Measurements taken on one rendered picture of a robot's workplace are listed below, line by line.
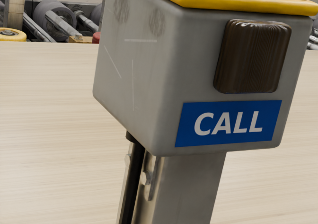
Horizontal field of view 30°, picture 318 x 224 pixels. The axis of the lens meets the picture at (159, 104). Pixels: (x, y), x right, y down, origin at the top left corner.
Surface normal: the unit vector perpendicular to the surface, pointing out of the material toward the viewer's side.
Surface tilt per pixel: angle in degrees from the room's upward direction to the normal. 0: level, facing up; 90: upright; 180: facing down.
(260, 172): 0
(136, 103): 90
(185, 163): 90
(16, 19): 90
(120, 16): 90
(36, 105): 0
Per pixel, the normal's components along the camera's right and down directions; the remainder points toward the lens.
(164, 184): 0.47, 0.39
